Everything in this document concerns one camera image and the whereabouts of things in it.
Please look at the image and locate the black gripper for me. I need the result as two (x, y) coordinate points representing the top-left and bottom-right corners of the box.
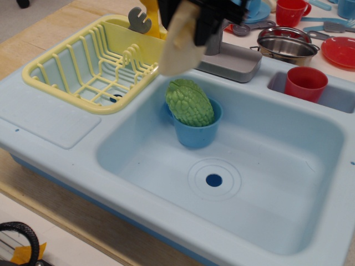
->
(158, 0), (250, 46)

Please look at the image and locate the cream toy detergent bottle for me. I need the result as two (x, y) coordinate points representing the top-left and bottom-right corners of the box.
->
(159, 1), (206, 76)

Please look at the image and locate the yellow plastic drying rack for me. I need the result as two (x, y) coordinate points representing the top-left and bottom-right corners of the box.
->
(22, 15), (165, 115)

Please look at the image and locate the light blue toy sink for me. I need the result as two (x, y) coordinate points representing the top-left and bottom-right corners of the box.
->
(1, 58), (354, 265)

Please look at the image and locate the yellow toy utensil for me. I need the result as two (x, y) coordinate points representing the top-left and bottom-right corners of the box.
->
(140, 0), (166, 40)

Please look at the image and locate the grey toy fork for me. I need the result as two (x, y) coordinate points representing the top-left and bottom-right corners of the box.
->
(128, 7), (152, 34)

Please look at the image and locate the grey toy spoon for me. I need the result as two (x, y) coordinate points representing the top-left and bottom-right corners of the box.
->
(231, 20), (276, 37)

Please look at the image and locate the light blue plate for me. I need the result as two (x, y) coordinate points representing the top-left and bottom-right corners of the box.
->
(244, 1), (271, 24)

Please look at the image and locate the grey toy faucet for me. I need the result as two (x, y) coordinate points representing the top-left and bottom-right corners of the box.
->
(197, 20), (262, 83)

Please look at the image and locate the light blue cup on plate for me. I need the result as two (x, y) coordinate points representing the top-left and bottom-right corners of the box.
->
(246, 0), (262, 18)

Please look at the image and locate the green toy bitter melon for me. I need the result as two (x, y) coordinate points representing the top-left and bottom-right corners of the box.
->
(165, 79), (215, 127)

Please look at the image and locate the small steel pot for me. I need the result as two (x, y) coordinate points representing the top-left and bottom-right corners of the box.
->
(250, 27), (320, 66)

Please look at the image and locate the light blue toy utensil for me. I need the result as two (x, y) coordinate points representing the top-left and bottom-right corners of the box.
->
(301, 17), (348, 23)

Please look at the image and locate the blue plastic cup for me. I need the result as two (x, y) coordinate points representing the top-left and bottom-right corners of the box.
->
(164, 98), (224, 149)

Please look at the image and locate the red cup in compartment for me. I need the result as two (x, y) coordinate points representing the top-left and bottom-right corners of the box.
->
(284, 66), (328, 103)

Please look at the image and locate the grey toy spatula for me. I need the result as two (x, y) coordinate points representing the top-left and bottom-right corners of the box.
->
(307, 21), (354, 40)

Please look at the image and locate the red plastic plate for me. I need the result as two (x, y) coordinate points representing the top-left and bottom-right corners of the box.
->
(321, 37), (354, 69)

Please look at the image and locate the blue cup at edge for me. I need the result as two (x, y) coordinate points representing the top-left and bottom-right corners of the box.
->
(337, 0), (355, 19)

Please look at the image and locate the black caster wheel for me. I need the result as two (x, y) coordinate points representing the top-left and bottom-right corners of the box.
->
(16, 0), (30, 9)

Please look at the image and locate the yellow tape piece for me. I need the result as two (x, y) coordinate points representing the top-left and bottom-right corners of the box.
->
(10, 242), (47, 265)

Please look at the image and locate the red mug with handle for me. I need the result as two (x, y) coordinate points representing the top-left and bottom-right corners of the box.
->
(276, 0), (312, 28)

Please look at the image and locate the black braided cable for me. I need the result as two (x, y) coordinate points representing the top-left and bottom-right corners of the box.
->
(0, 221), (40, 263)

